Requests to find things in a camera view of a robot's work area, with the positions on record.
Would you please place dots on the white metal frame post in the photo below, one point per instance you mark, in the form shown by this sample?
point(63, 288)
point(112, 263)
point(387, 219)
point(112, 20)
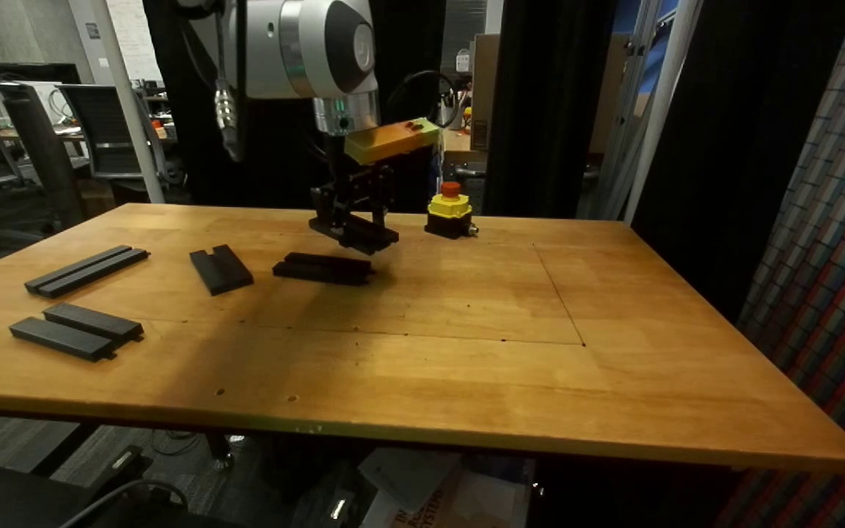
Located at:
point(128, 103)

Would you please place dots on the black rectangular block piece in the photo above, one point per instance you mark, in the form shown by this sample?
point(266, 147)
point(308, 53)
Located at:
point(323, 269)

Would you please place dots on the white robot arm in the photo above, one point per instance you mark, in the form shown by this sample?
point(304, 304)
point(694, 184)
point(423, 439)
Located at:
point(319, 51)

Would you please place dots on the long black grooved piece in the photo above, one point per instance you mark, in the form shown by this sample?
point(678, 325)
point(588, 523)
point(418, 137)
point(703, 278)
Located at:
point(56, 282)

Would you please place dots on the dark metal shelving rack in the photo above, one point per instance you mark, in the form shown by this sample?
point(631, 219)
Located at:
point(98, 121)

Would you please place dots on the colourful patterned panel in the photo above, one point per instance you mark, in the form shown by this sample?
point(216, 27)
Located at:
point(795, 315)

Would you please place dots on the black notched piece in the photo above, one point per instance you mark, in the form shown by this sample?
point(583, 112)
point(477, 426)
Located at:
point(357, 232)
point(220, 272)

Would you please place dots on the yellow red emergency stop button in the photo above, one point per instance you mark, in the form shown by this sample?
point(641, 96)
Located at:
point(449, 212)

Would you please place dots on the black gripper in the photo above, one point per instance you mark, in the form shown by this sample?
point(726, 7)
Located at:
point(346, 184)

